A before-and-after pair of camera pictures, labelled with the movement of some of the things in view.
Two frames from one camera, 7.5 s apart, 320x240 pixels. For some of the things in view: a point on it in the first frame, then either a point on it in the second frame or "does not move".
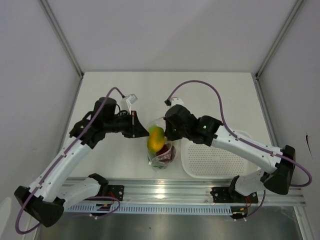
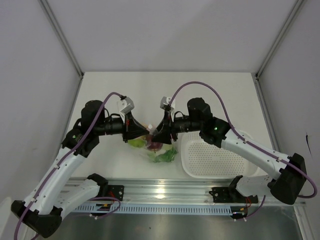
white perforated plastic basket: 199,160 does not move
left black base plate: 109,190 does not move
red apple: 167,153 → 152,145
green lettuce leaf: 159,164 → 167,156
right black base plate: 223,195 does not move
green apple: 152,128 → 139,142
